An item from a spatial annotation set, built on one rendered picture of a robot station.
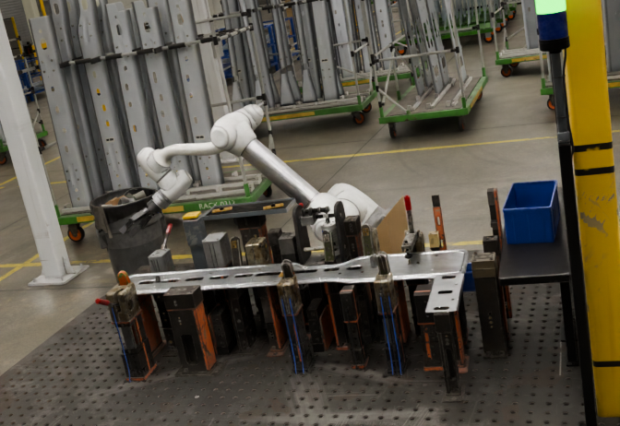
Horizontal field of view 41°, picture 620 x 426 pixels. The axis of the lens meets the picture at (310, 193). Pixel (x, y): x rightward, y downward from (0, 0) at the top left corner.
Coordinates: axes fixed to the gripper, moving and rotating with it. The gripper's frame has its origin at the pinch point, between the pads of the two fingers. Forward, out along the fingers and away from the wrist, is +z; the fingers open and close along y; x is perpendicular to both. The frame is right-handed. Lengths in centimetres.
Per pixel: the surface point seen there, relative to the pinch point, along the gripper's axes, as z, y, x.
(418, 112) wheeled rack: -259, -494, -26
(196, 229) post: -29, 55, 37
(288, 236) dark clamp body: -55, 74, 69
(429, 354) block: -61, 108, 137
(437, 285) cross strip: -79, 118, 123
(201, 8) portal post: -167, -467, -276
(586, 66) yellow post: -138, 189, 110
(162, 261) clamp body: -11, 65, 39
